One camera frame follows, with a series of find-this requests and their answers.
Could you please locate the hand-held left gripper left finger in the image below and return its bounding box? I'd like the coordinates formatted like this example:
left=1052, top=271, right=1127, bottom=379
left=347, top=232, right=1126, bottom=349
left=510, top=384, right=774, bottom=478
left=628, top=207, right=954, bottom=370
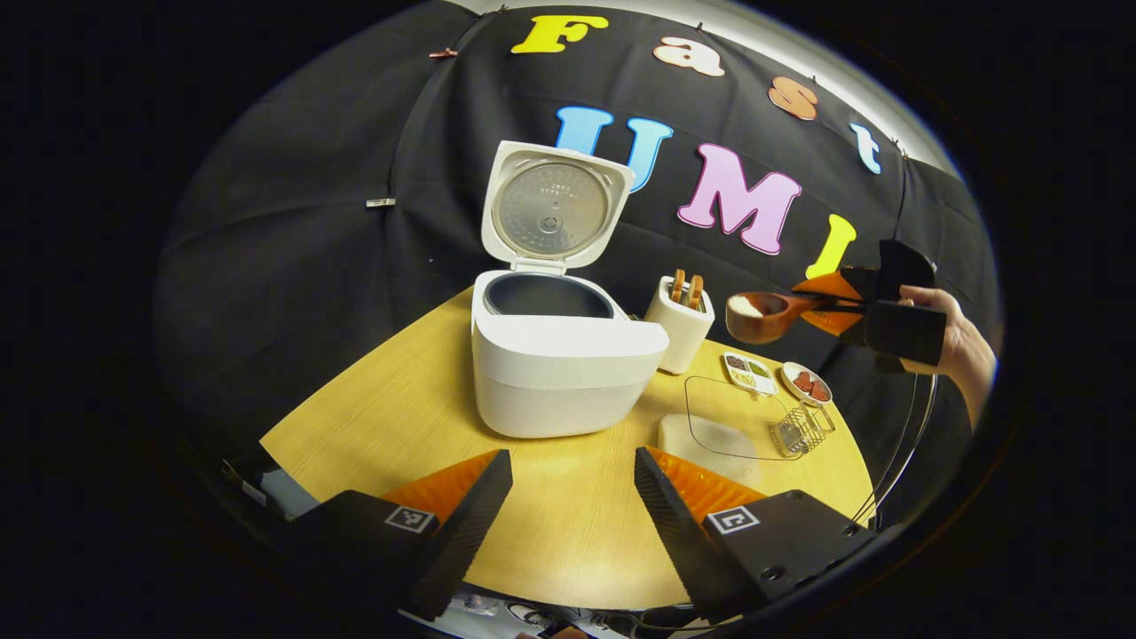
left=293, top=449, right=514, bottom=622

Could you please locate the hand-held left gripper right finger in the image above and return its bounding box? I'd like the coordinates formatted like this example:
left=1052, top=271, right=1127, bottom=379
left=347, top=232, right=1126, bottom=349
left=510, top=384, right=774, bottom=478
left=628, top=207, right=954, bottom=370
left=634, top=446, right=880, bottom=624

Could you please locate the brown wooden spoon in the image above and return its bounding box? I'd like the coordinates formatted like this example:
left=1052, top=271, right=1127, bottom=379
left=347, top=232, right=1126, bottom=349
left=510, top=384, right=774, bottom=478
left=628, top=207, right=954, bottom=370
left=725, top=291, right=866, bottom=345

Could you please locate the wire chopstick holder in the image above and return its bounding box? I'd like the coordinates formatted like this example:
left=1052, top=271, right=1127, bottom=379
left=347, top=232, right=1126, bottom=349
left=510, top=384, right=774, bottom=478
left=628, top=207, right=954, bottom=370
left=769, top=401, right=836, bottom=459

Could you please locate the white rice cooker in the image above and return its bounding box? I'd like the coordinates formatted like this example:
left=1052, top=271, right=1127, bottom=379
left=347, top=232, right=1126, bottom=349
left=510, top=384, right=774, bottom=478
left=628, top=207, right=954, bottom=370
left=470, top=140, right=671, bottom=439

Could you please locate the white round plate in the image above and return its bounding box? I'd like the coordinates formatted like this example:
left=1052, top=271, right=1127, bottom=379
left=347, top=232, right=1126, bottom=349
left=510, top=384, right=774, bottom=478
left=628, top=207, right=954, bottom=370
left=781, top=361, right=833, bottom=406

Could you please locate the clear plastic container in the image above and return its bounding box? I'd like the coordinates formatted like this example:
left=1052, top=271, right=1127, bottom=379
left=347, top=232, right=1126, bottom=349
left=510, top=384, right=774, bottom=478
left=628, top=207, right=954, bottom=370
left=659, top=375, right=804, bottom=487

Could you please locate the white divided bean dish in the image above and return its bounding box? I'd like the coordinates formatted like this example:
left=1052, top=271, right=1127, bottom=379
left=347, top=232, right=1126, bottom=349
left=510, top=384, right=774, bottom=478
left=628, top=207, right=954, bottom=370
left=723, top=351, right=779, bottom=397

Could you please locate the white toaster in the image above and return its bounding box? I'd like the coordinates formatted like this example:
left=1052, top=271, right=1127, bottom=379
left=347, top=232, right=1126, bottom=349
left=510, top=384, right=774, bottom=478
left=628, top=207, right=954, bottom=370
left=644, top=275, right=716, bottom=375

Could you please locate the black backdrop cloth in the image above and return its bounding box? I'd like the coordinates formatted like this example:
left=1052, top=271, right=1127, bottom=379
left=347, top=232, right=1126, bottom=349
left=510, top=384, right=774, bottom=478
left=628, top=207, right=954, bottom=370
left=155, top=0, right=1004, bottom=462

